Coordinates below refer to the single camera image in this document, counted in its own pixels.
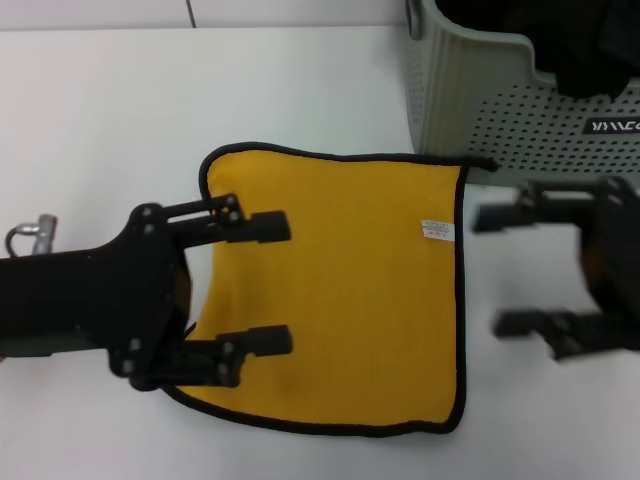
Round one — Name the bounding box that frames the yellow towel with black hem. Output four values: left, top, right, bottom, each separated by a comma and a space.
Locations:
164, 141, 497, 439

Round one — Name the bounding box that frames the grey perforated plastic storage basket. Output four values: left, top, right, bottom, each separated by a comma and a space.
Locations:
402, 0, 640, 189

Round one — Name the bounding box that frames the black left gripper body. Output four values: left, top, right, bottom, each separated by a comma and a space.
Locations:
0, 202, 194, 391

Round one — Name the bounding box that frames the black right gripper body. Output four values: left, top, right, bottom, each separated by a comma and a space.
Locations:
577, 177, 640, 347

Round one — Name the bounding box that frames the black fabric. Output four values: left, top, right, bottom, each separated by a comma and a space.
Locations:
434, 0, 640, 101

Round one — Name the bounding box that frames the grey cable with metal plug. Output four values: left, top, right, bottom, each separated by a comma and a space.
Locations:
4, 213, 59, 259

